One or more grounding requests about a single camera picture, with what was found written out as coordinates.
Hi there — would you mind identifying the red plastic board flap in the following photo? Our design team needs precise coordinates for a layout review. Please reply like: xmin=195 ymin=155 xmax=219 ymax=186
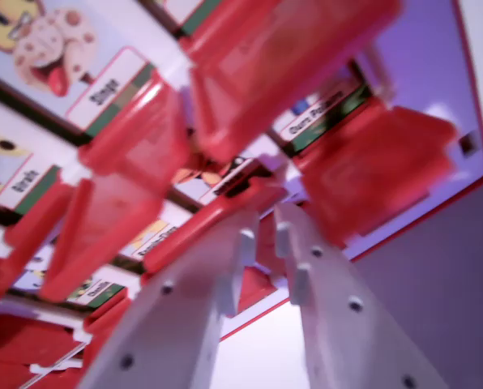
xmin=293 ymin=104 xmax=460 ymax=249
xmin=38 ymin=67 xmax=196 ymax=303
xmin=142 ymin=173 xmax=291 ymax=280
xmin=179 ymin=0 xmax=405 ymax=160

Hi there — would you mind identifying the picture card printed Ours Polaire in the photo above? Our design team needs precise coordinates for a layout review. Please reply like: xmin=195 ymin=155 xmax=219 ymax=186
xmin=265 ymin=60 xmax=373 ymax=160

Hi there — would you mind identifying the picture card printed Girafe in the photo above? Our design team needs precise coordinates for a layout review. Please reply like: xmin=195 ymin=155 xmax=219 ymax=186
xmin=0 ymin=92 xmax=61 ymax=216

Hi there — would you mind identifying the picture card printed Singe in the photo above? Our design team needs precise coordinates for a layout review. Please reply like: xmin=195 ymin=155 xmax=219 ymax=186
xmin=0 ymin=0 xmax=158 ymax=137

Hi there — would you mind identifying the red and white game board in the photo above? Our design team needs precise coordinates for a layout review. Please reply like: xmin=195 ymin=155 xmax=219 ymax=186
xmin=0 ymin=0 xmax=483 ymax=389

